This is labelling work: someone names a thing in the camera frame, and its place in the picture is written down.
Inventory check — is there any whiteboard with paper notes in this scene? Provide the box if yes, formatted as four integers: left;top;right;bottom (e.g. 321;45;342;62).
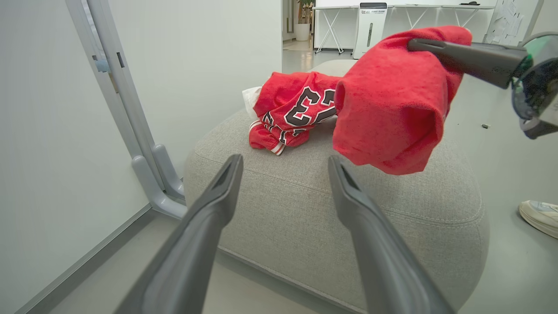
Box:
483;0;545;46

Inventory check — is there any white sneaker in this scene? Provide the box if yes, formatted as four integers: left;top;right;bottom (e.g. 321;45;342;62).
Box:
518;200;558;240

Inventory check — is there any white air purifier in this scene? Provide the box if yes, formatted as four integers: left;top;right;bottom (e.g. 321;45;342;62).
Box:
352;2;388;60

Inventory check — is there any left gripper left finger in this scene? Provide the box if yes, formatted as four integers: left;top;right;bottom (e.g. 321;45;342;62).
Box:
114;154;244;314

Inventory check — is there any plain red garment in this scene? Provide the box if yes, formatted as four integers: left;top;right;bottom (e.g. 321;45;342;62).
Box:
332;25;473;176

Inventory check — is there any grey fabric ottoman seat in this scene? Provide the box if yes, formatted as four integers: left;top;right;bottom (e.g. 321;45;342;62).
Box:
183;59;490;314

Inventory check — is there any grey metal stand frame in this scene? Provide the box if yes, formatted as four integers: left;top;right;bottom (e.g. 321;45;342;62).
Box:
65;0;188;219

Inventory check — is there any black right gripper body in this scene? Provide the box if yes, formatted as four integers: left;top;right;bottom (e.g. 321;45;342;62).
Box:
511;32;558;140

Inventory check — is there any white folding table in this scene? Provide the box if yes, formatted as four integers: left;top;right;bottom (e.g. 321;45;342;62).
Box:
312;4;362;55
387;3;497;31

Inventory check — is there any white cloth garment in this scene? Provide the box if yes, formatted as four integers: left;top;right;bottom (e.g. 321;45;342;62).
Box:
242;86;263;119

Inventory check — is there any green potted plant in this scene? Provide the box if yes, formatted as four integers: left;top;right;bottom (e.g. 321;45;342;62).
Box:
297;0;315;25

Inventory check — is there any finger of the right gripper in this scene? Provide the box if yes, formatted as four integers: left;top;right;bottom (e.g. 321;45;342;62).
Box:
407;38;529;89

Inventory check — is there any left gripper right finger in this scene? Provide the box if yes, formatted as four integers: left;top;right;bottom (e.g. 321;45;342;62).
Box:
327;156;454;314

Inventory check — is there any red numbered basketball jersey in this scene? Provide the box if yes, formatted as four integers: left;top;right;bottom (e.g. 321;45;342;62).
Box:
248;71;343;156

